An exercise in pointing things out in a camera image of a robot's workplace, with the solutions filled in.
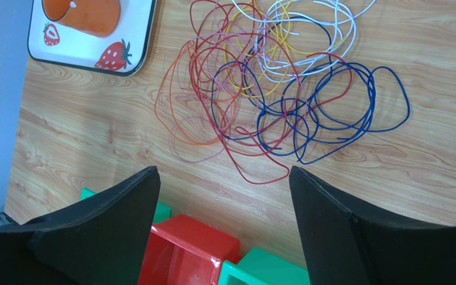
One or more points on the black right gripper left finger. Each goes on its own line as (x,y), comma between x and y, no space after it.
(99,240)

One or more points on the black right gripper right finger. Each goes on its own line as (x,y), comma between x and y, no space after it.
(347,240)

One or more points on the left green plastic bin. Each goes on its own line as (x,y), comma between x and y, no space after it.
(162,212)

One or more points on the green plastic bin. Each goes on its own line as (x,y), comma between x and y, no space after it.
(261,267)
(162,212)

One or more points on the red plastic bin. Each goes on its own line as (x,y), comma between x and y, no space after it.
(183,250)

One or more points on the right green plastic bin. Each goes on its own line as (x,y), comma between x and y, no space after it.
(261,267)

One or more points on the white strawberry tray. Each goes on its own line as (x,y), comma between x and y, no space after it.
(121,53)

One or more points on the orange glass cup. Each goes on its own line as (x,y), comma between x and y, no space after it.
(94,17)

